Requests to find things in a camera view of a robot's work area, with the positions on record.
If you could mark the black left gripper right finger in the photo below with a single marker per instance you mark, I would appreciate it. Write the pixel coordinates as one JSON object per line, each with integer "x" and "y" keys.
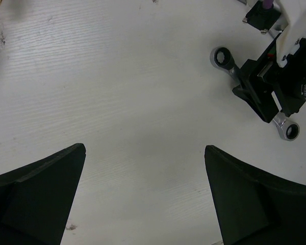
{"x": 252, "y": 205}

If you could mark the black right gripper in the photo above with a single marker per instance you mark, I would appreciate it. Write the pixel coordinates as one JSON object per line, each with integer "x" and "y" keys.
{"x": 283, "y": 80}

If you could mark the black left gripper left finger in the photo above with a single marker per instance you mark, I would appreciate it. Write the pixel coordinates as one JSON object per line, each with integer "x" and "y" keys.
{"x": 36, "y": 199}

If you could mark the large silver ratchet wrench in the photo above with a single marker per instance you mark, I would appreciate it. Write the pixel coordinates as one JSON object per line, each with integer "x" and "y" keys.
{"x": 251, "y": 73}

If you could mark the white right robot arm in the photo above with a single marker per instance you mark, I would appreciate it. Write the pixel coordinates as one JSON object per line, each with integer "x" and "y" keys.
{"x": 288, "y": 18}

